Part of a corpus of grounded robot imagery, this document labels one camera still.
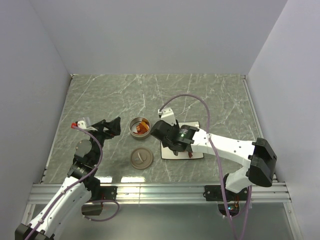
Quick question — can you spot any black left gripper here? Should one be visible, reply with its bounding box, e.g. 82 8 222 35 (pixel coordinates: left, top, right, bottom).
86 116 120 164

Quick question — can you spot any orange sweet potato slice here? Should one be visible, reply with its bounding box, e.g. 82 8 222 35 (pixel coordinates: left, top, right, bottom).
139 121 149 131

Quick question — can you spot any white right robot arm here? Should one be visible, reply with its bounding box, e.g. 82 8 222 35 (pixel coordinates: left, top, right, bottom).
150 120 277 200

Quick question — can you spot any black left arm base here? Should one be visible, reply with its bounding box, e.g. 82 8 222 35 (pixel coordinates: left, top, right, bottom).
81 186 120 222

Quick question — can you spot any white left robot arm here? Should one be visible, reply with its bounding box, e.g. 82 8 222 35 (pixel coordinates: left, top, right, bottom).
14 117 121 240

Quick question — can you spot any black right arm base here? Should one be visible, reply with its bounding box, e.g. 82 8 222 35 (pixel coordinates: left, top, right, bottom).
203 184 249 203

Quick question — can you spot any white rectangular plate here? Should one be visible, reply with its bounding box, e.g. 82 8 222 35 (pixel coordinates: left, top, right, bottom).
160 121 204 160

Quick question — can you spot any beige round container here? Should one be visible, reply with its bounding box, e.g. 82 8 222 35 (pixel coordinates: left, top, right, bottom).
129 117 151 140

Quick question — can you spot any beige round lid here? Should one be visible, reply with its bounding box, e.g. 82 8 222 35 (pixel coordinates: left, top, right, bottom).
130 147 154 170

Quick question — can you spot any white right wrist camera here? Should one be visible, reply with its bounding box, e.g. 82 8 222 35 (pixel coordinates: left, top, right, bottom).
158 107 176 126

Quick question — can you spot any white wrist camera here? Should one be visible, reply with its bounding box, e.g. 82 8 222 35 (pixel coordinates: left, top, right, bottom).
158 107 176 126
71 117 97 131

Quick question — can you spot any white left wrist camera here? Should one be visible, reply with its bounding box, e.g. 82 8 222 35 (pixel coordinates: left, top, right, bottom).
71 117 97 131

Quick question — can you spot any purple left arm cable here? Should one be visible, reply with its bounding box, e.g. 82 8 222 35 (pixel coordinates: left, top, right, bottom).
18 126 120 240

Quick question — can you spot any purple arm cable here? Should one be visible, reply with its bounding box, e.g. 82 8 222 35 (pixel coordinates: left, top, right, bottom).
159 94 253 240
18 126 120 240

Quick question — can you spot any aluminium table edge rail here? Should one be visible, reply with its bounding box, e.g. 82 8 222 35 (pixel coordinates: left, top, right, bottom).
26 182 293 204

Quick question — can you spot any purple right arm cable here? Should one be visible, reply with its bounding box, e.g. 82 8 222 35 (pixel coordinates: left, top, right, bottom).
159 94 253 240

